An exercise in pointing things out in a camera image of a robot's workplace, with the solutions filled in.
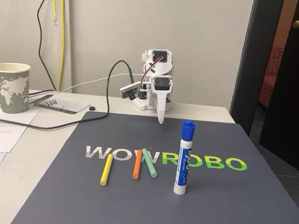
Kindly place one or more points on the blue dry erase marker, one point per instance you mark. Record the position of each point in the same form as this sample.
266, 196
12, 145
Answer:
183, 159

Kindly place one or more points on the green chalk stick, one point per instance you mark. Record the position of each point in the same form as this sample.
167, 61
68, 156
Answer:
149, 163

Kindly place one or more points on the orange chalk stick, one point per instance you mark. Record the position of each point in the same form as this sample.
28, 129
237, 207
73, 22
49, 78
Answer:
137, 164

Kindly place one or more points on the small black round cap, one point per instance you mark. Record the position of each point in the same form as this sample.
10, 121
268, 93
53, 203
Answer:
92, 108

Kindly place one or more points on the yellow chalk stick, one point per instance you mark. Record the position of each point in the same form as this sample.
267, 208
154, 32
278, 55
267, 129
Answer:
106, 169

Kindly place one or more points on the lined notepad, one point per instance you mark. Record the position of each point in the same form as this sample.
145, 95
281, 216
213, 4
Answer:
66, 104

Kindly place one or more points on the red upholstered chair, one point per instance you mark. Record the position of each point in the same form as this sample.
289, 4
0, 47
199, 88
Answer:
269, 75

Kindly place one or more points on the grey mat with WOWROBO print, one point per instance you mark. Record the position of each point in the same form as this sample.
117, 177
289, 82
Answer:
208, 214

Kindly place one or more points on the dark wooden door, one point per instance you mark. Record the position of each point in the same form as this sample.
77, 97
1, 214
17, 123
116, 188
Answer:
295, 90

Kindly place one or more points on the paper cup with world map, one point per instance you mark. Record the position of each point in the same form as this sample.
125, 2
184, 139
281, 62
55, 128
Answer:
10, 89

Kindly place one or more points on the white printed paper sheet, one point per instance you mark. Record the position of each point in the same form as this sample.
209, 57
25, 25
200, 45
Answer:
3, 136

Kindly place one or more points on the camera module in white frame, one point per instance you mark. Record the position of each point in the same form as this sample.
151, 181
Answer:
127, 90

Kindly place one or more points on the grey door frame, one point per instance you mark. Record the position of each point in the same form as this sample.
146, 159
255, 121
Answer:
249, 73

